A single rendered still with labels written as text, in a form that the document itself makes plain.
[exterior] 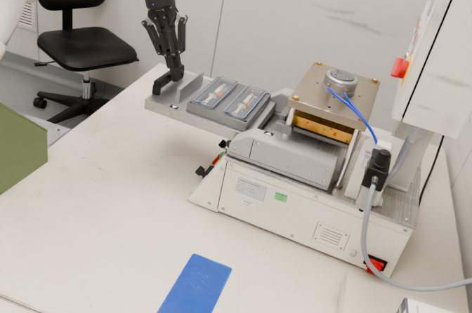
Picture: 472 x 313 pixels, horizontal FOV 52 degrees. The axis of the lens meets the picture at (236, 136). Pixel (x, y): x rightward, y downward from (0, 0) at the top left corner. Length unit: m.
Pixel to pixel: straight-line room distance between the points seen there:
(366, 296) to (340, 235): 0.15
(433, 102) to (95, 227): 0.79
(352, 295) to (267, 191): 0.30
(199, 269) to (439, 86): 0.63
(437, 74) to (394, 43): 1.69
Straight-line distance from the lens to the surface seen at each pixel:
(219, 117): 1.19
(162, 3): 1.25
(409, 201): 1.21
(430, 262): 1.37
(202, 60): 2.90
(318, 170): 1.10
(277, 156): 1.11
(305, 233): 1.20
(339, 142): 1.13
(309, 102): 1.08
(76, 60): 2.62
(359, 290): 1.13
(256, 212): 1.21
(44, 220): 1.22
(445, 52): 0.97
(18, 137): 1.26
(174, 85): 1.35
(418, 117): 1.01
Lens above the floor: 1.57
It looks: 31 degrees down
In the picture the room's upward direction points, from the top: 12 degrees clockwise
